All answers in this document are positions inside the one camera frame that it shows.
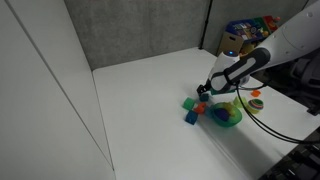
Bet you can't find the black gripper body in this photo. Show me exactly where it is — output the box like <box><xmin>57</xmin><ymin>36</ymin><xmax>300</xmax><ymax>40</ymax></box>
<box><xmin>202</xmin><ymin>79</ymin><xmax>216</xmax><ymax>96</ymax></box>

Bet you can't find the green plastic bowl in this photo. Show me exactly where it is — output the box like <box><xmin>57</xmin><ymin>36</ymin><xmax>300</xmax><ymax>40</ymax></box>
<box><xmin>209</xmin><ymin>101</ymin><xmax>243</xmax><ymax>128</ymax></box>

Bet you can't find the orange toy piece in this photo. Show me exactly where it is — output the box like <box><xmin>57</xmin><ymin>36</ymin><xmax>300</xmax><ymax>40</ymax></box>
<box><xmin>193</xmin><ymin>102</ymin><xmax>208</xmax><ymax>115</ymax></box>

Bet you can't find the light blue toy piece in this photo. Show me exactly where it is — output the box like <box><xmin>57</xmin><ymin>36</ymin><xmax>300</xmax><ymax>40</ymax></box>
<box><xmin>204</xmin><ymin>106</ymin><xmax>214</xmax><ymax>118</ymax></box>

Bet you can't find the purple blue ball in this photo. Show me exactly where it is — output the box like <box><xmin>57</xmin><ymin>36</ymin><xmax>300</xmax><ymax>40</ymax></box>
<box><xmin>213</xmin><ymin>108</ymin><xmax>230</xmax><ymax>122</ymax></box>

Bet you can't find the yellow toy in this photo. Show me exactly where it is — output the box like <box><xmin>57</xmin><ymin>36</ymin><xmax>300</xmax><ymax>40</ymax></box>
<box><xmin>222</xmin><ymin>102</ymin><xmax>237</xmax><ymax>117</ymax></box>

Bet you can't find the dark blue cube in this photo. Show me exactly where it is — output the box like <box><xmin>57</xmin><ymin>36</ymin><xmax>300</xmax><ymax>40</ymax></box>
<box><xmin>185</xmin><ymin>110</ymin><xmax>199</xmax><ymax>126</ymax></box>

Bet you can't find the light green cube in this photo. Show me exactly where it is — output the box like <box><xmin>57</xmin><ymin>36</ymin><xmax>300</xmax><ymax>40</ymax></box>
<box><xmin>233</xmin><ymin>96</ymin><xmax>248</xmax><ymax>109</ymax></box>

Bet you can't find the cardboard box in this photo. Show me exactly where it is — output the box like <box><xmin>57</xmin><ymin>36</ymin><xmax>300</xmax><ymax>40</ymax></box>
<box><xmin>216</xmin><ymin>31</ymin><xmax>245</xmax><ymax>58</ymax></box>

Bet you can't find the striped stacking cup toy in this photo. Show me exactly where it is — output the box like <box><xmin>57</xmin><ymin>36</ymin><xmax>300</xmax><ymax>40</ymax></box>
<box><xmin>247</xmin><ymin>98</ymin><xmax>265</xmax><ymax>115</ymax></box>

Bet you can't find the black vertical pole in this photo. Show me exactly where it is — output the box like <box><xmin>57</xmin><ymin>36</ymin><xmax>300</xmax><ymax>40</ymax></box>
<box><xmin>199</xmin><ymin>0</ymin><xmax>214</xmax><ymax>51</ymax></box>

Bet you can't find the colourful toy box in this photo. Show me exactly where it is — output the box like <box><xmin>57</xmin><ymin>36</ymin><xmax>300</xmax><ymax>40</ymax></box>
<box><xmin>225</xmin><ymin>15</ymin><xmax>282</xmax><ymax>43</ymax></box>

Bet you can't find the grey office chair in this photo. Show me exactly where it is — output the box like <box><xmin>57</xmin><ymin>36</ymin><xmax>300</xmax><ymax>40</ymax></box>
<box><xmin>289</xmin><ymin>54</ymin><xmax>320</xmax><ymax>101</ymax></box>

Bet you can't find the black equipment rack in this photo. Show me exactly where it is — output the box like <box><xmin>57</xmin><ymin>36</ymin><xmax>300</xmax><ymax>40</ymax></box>
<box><xmin>258</xmin><ymin>128</ymin><xmax>320</xmax><ymax>180</ymax></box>

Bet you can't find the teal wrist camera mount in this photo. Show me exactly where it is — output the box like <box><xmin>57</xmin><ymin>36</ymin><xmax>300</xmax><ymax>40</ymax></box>
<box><xmin>210</xmin><ymin>87</ymin><xmax>237</xmax><ymax>97</ymax></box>

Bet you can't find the black cable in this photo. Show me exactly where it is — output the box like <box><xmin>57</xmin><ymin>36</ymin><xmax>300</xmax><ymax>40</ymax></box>
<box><xmin>235</xmin><ymin>78</ymin><xmax>320</xmax><ymax>145</ymax></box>

